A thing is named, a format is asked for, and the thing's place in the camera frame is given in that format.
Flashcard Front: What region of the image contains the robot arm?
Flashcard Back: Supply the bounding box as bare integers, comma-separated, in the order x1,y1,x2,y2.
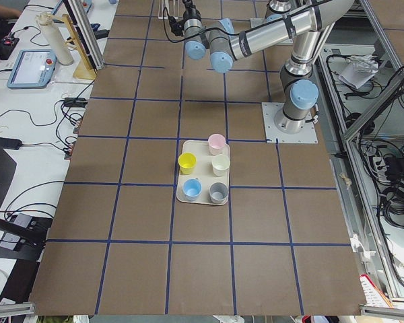
162,1,353,135

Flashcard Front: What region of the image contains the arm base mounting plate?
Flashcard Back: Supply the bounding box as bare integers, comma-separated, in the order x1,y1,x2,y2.
261,102,318,144

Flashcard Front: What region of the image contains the pale green plastic cup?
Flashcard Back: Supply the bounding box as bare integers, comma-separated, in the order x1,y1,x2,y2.
211,154,230,176

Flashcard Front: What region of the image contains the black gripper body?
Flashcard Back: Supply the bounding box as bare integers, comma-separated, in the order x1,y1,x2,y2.
170,0,202,36

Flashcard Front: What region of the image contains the blue plastic cup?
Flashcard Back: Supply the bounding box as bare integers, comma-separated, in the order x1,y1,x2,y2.
182,178,202,201

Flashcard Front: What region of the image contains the white wire cup rack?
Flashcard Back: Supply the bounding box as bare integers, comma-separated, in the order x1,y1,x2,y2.
158,0,184,20

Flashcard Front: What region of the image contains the blue teach pendant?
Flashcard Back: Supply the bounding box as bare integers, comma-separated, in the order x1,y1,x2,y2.
81,0,92,12
7,49,57,89

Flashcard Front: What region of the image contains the grey plastic cup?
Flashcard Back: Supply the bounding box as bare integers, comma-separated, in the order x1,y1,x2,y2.
209,182,228,205

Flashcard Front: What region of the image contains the pink plastic cup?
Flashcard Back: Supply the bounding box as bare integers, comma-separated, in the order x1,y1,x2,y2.
207,133,226,155

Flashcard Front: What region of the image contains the cream plastic tray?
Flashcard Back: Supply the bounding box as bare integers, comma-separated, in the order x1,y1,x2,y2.
176,140,230,205

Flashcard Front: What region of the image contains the wooden mug tree stand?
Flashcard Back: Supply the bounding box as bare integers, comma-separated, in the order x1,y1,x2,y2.
52,14,96,80

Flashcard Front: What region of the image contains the black monitor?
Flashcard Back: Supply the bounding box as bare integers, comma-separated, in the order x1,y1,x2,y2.
0,146,46,244

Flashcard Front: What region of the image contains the yellow plastic cup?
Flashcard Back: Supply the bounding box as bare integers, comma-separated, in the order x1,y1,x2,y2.
178,152,197,175

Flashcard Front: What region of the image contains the aluminium frame post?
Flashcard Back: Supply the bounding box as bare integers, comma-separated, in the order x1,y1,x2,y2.
63,0,104,71

